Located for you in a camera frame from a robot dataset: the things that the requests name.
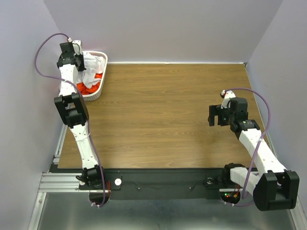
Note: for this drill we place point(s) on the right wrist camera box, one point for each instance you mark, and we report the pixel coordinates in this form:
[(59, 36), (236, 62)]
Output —
[(227, 95)]

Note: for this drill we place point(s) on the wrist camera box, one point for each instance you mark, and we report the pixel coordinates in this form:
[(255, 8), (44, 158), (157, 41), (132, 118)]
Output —
[(227, 95), (77, 45)]

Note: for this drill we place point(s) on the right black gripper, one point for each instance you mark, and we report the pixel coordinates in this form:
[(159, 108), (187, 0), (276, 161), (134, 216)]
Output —
[(215, 110)]

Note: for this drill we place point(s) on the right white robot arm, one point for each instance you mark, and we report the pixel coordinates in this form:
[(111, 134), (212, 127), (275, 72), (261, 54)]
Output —
[(274, 187)]

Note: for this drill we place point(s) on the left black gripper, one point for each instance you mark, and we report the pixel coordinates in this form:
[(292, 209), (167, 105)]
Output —
[(81, 68)]

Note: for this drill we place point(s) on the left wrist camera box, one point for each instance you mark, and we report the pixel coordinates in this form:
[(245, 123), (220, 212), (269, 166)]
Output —
[(77, 45)]

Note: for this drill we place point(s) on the orange t shirt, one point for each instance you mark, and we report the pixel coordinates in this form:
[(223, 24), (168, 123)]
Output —
[(88, 83)]

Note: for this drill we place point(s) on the white t shirt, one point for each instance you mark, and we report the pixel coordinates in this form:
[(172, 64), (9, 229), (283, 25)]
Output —
[(93, 65)]

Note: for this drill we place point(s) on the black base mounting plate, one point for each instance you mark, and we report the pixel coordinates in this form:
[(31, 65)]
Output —
[(158, 184)]

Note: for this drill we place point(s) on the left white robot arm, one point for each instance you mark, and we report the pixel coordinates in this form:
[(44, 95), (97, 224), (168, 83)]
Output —
[(74, 114)]

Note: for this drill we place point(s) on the aluminium frame rail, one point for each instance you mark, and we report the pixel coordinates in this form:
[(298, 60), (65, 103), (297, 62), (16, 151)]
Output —
[(51, 183)]

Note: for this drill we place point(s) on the white plastic laundry basket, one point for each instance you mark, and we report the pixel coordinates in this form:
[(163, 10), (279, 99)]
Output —
[(102, 74)]

